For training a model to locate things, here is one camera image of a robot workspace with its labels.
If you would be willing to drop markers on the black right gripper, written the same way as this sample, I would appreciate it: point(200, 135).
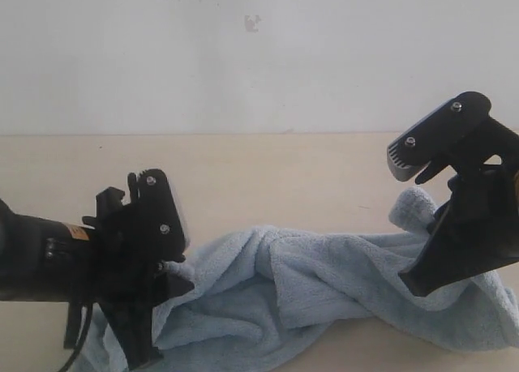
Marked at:
point(476, 231)

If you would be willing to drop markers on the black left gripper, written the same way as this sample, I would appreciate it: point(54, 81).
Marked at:
point(116, 272)

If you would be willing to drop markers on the light blue terry towel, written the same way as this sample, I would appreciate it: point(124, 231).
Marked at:
point(265, 294)

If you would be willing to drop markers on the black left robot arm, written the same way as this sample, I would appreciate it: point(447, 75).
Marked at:
point(38, 263)

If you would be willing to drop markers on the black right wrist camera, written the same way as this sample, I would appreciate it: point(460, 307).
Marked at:
point(436, 133)

